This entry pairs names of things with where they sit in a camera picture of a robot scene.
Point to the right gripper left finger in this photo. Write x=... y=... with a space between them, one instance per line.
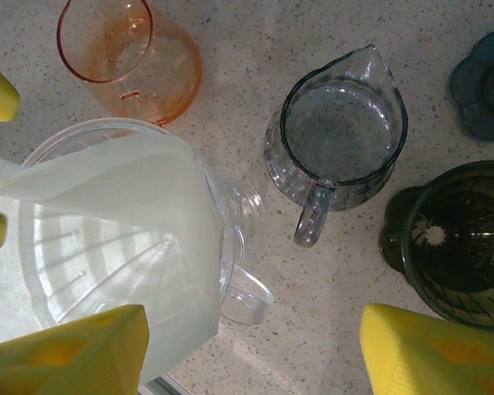
x=66 y=362

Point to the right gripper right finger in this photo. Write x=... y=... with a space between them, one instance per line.
x=436 y=362

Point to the white paper coffee filter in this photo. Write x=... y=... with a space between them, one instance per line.
x=127 y=185

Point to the orange glass cup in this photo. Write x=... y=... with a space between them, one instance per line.
x=173 y=82

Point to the grey glass pitcher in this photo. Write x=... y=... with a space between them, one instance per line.
x=337 y=136

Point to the grey translucent measuring cup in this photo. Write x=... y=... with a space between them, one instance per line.
x=490 y=90

